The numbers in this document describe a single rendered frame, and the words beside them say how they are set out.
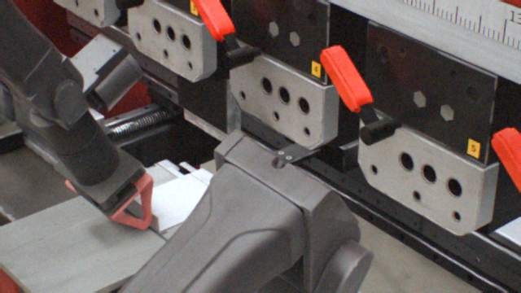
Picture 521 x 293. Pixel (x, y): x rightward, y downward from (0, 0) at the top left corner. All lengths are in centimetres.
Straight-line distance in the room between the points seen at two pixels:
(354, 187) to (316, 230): 85
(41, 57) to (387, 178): 35
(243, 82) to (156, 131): 70
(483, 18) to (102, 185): 51
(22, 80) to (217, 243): 47
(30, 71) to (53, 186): 59
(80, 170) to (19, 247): 14
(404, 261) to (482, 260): 161
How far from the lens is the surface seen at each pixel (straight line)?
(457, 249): 140
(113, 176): 121
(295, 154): 143
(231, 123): 127
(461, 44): 91
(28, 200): 160
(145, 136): 182
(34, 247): 128
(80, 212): 133
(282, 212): 63
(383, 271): 293
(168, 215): 131
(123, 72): 118
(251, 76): 113
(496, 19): 88
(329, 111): 106
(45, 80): 108
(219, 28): 110
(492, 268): 137
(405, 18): 94
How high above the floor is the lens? 172
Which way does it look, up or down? 30 degrees down
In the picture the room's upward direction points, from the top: straight up
